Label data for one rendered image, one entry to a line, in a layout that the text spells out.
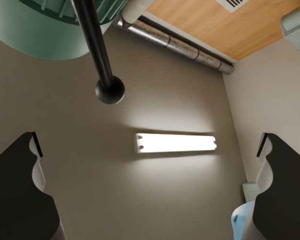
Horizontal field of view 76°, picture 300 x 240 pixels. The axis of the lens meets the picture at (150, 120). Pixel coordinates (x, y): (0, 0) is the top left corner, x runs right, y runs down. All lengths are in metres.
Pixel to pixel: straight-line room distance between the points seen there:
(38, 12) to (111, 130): 1.52
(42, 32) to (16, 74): 1.39
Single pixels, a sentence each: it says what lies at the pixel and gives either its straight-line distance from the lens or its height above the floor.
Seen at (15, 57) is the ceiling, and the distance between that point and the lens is 1.71.
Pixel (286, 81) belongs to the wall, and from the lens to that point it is 3.23.
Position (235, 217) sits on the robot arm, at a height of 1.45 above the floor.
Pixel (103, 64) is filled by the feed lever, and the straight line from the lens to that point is 0.18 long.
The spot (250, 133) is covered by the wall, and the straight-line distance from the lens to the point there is 3.29.
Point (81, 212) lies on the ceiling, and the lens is 1.57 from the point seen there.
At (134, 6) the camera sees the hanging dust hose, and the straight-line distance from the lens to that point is 2.01.
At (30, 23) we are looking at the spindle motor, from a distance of 0.26.
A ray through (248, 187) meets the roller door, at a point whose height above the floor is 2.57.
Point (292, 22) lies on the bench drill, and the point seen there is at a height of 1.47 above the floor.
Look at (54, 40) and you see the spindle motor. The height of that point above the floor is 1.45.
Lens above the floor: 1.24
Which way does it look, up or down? 47 degrees up
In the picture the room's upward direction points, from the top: 113 degrees counter-clockwise
